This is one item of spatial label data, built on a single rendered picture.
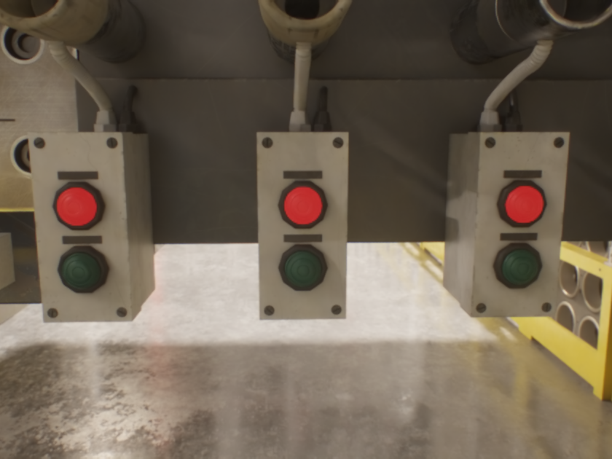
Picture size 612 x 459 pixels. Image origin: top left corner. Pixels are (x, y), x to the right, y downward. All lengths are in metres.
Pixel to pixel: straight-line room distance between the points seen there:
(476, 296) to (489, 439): 1.13
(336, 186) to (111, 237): 0.18
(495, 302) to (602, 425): 1.31
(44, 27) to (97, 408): 1.46
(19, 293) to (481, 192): 0.48
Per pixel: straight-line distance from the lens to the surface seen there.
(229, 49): 0.57
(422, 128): 0.55
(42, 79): 0.61
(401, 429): 1.60
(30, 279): 0.68
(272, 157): 0.44
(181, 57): 0.57
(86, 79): 0.49
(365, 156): 0.54
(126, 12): 0.52
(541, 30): 0.43
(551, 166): 0.49
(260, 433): 1.56
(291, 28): 0.38
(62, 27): 0.41
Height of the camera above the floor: 0.77
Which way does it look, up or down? 10 degrees down
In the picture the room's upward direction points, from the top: straight up
